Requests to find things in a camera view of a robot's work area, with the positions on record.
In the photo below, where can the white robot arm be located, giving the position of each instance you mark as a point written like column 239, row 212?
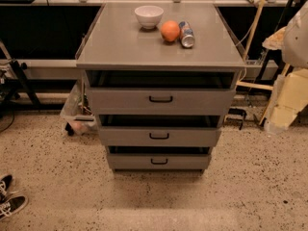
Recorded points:
column 290, row 93

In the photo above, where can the grey drawer cabinet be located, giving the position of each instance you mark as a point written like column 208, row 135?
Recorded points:
column 119, row 53

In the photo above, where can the grey top drawer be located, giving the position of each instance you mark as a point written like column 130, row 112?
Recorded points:
column 125, row 101

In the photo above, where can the orange fruit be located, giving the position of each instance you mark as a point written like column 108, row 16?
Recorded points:
column 170, row 31

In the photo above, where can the silver blue soda can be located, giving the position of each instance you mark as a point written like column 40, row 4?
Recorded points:
column 186, row 34

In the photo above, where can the white ceramic bowl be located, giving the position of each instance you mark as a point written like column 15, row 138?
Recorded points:
column 149, row 16

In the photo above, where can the black tripod stand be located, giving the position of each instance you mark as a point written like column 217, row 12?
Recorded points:
column 19, row 73

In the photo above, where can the black sneaker far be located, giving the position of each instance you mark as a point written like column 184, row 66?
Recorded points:
column 5, row 182

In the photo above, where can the black sneaker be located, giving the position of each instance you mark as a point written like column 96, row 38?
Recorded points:
column 12, row 206
column 5, row 182

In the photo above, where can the black sneaker near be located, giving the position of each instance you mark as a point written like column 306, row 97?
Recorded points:
column 12, row 206

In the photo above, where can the wooden frame stand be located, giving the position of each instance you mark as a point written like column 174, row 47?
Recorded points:
column 264, row 23

